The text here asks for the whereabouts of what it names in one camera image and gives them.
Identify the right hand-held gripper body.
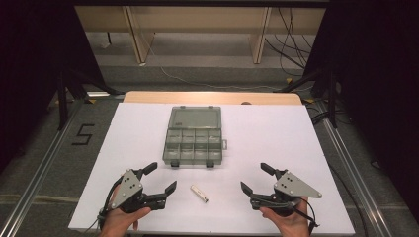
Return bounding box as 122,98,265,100
250,170,323,218

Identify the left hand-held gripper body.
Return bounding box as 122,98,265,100
110,168,167,215

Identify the person's left hand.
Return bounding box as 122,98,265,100
98,192,152,237

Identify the person's right hand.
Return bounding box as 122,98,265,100
259,197,312,237

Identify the white table cover sheet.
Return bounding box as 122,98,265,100
67,102,357,236

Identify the small white oblong item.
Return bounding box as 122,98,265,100
190,184,210,204

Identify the grey translucent compartment box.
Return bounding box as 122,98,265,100
162,105,228,169

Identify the black metal stand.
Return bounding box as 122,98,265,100
54,67,126,131
273,67,342,130

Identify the dark curtain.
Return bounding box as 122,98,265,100
0,0,107,174
301,0,419,215

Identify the beige wooden desk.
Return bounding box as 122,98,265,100
74,5,328,65

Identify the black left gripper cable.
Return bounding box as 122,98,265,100
83,177,124,235

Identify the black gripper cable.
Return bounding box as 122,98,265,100
83,177,124,235
291,197,320,235

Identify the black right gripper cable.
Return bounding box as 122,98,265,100
291,197,320,235

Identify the black floor cable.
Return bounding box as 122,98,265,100
325,161,370,237

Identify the aluminium floor rail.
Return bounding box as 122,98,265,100
314,100,394,237
0,98,87,237

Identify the bundle of black cables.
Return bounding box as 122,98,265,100
264,7,314,78

